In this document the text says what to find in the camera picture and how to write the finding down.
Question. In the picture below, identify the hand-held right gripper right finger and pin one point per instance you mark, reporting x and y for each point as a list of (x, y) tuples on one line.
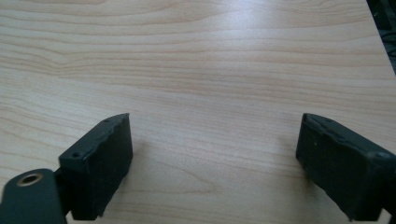
[(345, 168)]

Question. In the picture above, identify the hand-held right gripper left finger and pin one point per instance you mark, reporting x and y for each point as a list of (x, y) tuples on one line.
[(96, 168)]

